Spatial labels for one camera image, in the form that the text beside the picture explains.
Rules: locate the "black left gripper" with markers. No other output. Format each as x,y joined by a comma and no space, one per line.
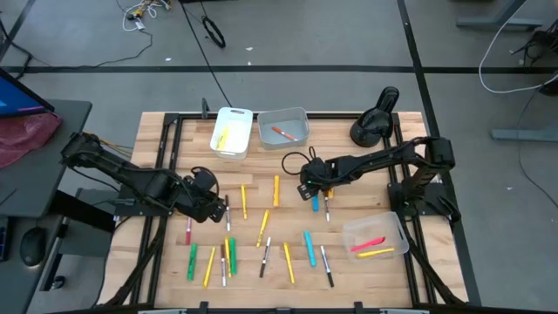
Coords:
196,196

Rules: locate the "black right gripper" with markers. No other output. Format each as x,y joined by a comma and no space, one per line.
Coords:
316,174

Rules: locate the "blue highlighter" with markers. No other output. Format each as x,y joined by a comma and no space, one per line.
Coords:
309,248
315,205

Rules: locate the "yellow highlighter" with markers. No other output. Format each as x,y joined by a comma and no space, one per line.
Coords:
331,194
222,139
276,190

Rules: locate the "red white marker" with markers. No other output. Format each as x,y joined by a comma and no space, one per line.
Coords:
188,233

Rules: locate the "green highlighter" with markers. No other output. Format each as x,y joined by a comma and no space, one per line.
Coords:
233,256
192,261

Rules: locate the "orange white marker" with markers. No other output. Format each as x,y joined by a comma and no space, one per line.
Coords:
284,133

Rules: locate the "thin red pen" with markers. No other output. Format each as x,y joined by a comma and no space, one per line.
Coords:
368,244

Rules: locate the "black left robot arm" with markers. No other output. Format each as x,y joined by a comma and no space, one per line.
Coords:
131,174

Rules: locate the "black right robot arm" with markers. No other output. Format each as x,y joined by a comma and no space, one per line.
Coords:
379,159

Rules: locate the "clear plastic bin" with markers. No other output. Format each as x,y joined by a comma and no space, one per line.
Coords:
379,227

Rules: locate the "white plastic bin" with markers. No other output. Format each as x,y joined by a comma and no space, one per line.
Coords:
237,126

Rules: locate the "black support beam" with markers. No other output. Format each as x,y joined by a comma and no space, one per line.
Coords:
87,216

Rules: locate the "grey desk leg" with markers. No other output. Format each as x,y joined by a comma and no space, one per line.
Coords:
54,257

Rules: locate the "black computer mouse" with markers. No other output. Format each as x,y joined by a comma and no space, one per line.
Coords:
32,244

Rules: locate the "dark grey desk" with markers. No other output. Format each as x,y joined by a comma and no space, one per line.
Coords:
26,196

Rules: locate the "red cloth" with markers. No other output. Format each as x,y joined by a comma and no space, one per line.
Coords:
26,135

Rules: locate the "dark keyboard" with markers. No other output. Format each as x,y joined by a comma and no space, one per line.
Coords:
3,240

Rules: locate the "grey table foot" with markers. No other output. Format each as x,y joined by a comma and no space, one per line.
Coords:
497,22
523,134

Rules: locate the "blue screen monitor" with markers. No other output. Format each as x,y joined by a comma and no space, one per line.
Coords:
17,98

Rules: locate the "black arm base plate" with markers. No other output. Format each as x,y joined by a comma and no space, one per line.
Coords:
394,210
131,211

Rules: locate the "black frame bracket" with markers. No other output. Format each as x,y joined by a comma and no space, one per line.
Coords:
203,307
358,307

